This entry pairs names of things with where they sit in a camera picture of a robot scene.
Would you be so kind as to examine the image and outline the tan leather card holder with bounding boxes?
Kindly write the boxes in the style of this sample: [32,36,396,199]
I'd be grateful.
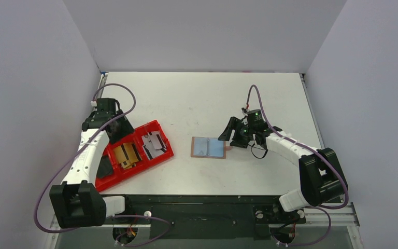
[190,136,233,159]

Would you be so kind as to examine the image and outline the red three-compartment bin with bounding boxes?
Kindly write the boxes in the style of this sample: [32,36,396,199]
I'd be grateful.
[95,120,174,192]

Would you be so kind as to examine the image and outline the silver mirrored card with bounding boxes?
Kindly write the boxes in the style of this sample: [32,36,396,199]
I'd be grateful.
[141,131,168,160]

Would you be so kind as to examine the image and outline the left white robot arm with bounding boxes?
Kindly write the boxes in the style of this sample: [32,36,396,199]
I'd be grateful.
[49,98,134,229]

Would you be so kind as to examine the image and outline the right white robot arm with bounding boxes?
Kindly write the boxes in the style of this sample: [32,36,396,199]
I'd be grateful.
[218,109,348,212]

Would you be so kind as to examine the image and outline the gold cards stack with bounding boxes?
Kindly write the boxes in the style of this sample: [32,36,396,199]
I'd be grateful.
[113,143,141,170]

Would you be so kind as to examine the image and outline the black cards in bin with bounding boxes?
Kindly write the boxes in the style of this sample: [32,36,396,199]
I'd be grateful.
[96,155,113,179]

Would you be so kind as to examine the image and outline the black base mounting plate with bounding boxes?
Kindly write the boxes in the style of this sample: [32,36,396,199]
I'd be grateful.
[105,195,316,240]

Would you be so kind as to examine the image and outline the aluminium frame rail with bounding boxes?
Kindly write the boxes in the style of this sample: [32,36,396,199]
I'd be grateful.
[45,204,364,248]

